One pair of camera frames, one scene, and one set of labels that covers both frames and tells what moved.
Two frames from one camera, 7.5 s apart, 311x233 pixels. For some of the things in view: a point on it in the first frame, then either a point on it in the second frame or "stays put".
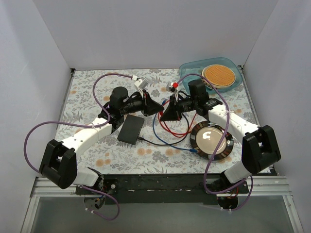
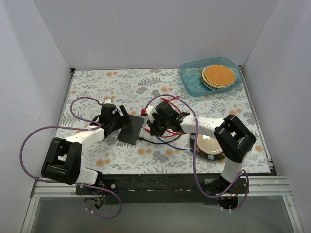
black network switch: [131, 129] stays put
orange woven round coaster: [220, 75] stays put
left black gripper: [146, 104] to [120, 119]
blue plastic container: [193, 71] stays put
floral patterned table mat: [163, 125] stays put
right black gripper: [175, 107] to [153, 122]
